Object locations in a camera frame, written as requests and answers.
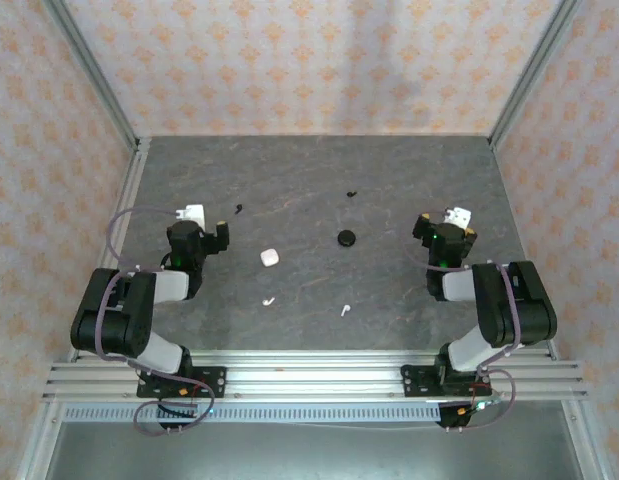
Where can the white earbud charging case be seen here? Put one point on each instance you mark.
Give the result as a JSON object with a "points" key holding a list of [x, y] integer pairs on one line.
{"points": [[269, 257]]}

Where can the black earbud charging case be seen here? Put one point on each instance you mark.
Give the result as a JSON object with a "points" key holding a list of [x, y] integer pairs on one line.
{"points": [[347, 238]]}

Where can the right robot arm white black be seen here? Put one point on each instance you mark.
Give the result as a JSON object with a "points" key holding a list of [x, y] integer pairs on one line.
{"points": [[519, 310]]}

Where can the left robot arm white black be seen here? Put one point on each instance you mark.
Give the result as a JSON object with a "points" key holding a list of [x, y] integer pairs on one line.
{"points": [[114, 320]]}

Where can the grey metal lower panel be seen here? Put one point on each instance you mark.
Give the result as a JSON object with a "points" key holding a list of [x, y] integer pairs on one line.
{"points": [[309, 455]]}

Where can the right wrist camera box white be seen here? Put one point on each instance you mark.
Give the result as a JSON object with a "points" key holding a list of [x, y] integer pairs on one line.
{"points": [[459, 216]]}

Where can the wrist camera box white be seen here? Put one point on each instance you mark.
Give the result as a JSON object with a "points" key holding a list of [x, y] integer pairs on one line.
{"points": [[459, 216], [194, 214]]}

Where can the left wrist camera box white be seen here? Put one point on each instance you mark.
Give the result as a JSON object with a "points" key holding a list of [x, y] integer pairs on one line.
{"points": [[194, 214]]}

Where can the aluminium side rail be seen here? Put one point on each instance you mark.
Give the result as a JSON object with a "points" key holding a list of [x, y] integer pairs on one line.
{"points": [[133, 175]]}

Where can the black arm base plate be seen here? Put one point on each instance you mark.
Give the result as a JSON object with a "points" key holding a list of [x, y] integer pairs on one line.
{"points": [[414, 382], [214, 382]]}

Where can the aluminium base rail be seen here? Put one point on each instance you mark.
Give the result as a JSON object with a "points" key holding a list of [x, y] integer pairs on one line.
{"points": [[314, 372]]}

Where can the aluminium frame post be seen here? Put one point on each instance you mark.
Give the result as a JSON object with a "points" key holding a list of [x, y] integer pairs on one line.
{"points": [[94, 70], [532, 70]]}

